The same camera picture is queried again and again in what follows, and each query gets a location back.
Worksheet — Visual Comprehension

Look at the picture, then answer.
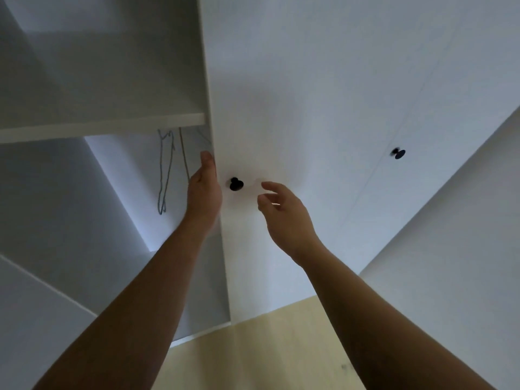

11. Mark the person's left forearm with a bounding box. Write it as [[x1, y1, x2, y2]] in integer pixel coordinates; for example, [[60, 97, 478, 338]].
[[34, 217, 213, 390]]

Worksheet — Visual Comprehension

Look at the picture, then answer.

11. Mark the white wardrobe body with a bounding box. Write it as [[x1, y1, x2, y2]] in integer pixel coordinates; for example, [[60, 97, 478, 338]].
[[0, 0, 233, 346]]

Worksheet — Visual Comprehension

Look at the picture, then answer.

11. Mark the person's right hand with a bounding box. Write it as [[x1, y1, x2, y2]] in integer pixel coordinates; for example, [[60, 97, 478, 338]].
[[256, 181, 322, 266]]

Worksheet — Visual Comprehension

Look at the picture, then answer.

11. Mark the person's left hand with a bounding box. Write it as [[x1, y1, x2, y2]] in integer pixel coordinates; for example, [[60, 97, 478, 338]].
[[184, 150, 223, 237]]

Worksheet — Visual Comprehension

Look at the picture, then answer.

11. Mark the white wardrobe door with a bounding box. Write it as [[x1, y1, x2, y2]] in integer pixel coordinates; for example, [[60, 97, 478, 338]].
[[197, 0, 449, 325], [340, 0, 520, 277]]

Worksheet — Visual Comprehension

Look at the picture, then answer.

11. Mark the grey wire clothes hanger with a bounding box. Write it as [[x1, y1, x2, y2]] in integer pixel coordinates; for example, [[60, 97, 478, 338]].
[[157, 128, 176, 216]]

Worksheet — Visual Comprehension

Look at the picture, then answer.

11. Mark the person's right forearm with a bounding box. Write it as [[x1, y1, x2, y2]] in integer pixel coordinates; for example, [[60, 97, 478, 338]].
[[296, 241, 499, 390]]

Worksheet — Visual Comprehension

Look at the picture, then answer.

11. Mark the white wardrobe shelf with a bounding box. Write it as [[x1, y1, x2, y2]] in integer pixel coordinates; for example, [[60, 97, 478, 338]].
[[0, 113, 207, 144]]

